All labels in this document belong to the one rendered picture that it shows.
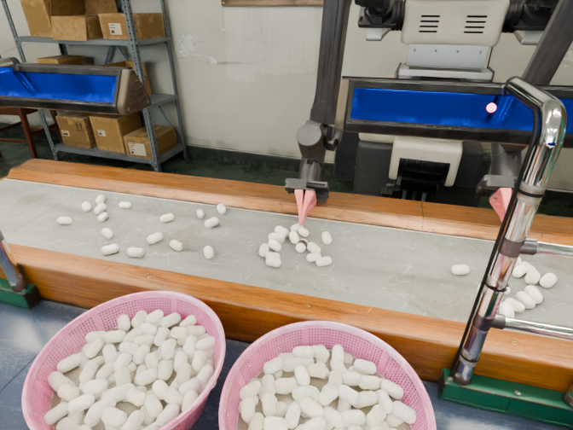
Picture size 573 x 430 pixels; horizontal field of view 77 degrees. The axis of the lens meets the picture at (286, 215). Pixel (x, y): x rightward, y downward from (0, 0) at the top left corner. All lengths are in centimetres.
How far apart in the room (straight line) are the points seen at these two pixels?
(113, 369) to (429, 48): 113
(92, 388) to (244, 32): 264
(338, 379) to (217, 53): 276
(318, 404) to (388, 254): 38
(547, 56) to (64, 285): 103
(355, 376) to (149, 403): 28
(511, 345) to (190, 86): 296
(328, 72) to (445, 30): 51
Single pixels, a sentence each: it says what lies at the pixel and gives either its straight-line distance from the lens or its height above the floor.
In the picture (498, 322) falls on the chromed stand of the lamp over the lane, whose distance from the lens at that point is 56.
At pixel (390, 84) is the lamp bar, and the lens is 56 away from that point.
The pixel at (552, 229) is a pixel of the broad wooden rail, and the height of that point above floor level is 76.
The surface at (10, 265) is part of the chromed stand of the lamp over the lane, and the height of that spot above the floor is 78.
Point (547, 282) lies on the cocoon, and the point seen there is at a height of 76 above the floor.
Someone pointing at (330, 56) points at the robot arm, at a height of 111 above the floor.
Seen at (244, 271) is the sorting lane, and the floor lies 74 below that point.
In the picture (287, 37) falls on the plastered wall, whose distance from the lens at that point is 284.
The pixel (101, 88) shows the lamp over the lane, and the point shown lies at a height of 108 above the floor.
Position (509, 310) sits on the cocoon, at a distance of 73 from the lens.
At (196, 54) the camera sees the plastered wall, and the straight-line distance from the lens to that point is 317.
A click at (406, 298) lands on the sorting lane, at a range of 71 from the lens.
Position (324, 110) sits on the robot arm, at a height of 99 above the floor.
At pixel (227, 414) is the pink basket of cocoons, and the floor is 76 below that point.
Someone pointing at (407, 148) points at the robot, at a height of 78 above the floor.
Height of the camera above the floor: 120
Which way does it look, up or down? 30 degrees down
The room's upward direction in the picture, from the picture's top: straight up
